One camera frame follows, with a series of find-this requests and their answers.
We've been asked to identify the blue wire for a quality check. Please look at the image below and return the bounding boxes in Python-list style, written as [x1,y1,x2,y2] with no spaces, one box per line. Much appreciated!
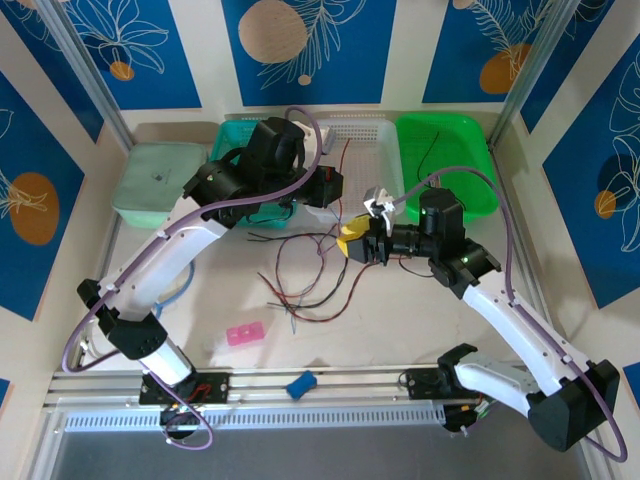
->
[284,234,331,337]

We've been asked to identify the pale green lidded container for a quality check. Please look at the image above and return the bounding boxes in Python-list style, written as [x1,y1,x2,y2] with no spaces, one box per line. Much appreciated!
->
[111,142,209,231]

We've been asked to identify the long aluminium frame rail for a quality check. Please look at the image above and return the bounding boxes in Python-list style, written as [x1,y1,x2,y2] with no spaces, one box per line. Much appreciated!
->
[47,363,539,409]

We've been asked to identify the black twisted cable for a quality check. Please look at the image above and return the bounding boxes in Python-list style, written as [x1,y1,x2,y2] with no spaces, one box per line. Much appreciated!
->
[247,229,351,310]

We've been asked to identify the aluminium side rail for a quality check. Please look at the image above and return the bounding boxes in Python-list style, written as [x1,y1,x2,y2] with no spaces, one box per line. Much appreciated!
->
[74,214,124,374]
[492,142,566,351]

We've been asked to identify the black wire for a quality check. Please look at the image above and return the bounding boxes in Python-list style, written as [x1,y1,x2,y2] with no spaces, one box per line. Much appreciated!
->
[257,252,404,324]
[418,129,442,181]

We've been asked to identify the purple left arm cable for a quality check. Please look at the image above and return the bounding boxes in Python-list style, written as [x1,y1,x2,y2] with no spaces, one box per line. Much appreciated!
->
[62,105,321,451]

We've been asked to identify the teal plastic basket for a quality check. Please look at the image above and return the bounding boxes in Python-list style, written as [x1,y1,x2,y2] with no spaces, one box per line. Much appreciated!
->
[209,118,307,230]

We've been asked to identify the green plastic basket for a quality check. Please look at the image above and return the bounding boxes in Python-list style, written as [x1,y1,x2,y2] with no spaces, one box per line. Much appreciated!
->
[394,112,501,225]

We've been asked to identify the blue stethoscope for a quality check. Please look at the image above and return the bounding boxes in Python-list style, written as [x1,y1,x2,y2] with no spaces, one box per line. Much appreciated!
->
[77,259,197,362]

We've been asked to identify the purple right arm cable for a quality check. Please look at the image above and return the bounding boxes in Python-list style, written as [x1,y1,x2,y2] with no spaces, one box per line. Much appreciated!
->
[394,166,629,461]

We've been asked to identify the white plastic basket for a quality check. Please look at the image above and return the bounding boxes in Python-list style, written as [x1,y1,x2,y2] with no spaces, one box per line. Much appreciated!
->
[302,117,406,225]

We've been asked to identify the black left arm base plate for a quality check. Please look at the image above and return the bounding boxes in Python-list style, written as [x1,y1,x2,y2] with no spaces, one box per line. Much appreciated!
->
[138,372,232,406]

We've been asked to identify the black electronics module with wires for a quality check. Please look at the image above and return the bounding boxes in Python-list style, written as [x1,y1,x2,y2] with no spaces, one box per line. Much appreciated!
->
[158,399,204,444]
[442,399,499,437]

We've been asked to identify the pink pill box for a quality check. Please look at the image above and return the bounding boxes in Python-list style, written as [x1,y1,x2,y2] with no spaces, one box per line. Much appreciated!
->
[226,322,266,347]

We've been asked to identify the tangle of thin wires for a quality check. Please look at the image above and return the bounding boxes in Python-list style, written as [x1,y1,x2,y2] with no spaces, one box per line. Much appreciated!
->
[317,212,341,266]

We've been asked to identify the blue sponge block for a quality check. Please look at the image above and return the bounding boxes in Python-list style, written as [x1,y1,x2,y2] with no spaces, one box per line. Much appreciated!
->
[284,370,319,401]

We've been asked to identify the aluminium frame post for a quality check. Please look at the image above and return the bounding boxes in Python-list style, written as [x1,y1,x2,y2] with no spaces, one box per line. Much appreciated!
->
[488,0,576,149]
[37,0,134,151]

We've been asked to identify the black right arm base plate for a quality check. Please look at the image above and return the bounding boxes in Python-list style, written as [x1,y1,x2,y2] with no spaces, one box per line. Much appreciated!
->
[403,367,497,401]

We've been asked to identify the white slotted cable duct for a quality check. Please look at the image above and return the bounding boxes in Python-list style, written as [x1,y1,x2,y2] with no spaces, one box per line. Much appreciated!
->
[62,403,447,434]

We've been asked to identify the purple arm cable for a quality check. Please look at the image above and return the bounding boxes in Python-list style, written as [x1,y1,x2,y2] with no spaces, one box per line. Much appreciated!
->
[394,166,629,461]
[62,105,321,451]

